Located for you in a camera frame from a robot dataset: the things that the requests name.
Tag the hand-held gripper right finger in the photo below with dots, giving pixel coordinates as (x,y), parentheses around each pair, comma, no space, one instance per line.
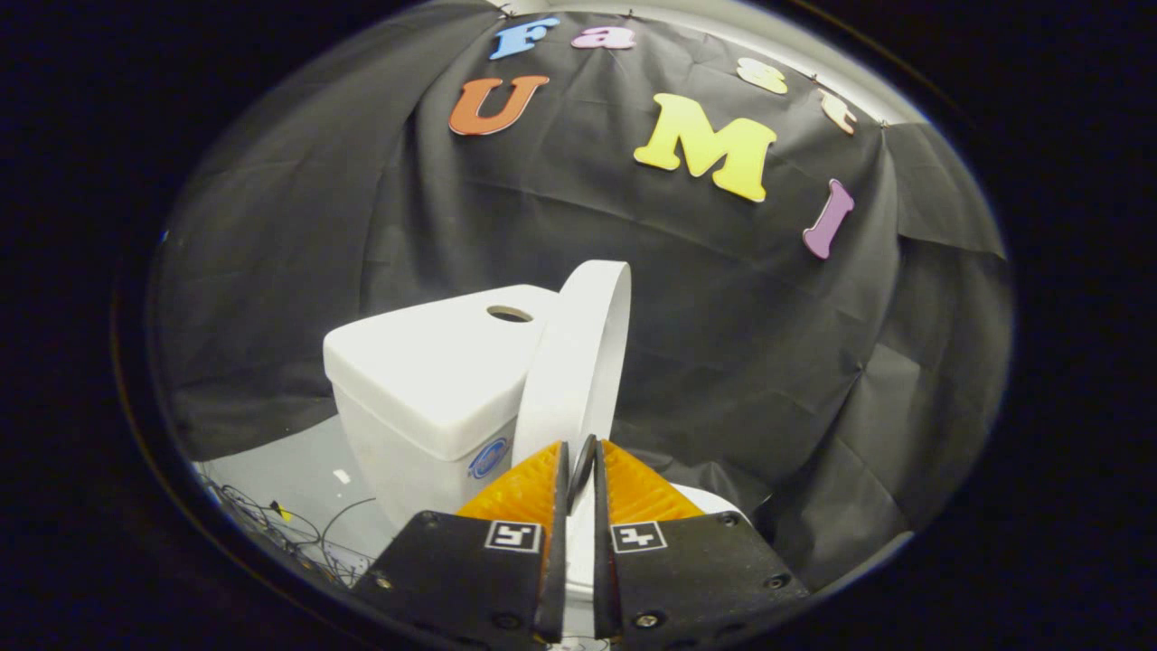
(696,583)

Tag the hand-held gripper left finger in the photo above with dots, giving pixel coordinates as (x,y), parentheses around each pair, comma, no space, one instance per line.
(488,588)

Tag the black lid pull tab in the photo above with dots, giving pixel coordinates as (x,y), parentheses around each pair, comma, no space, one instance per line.
(581,466)

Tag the white toilet lid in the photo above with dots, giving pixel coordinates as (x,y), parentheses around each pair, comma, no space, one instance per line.
(578,362)

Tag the white tape piece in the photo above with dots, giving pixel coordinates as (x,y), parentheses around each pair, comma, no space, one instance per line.
(342,476)

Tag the yellow tape piece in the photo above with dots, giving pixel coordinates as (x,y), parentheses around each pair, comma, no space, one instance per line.
(282,513)

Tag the black backdrop cloth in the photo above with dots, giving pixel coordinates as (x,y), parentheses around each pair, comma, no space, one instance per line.
(723,344)

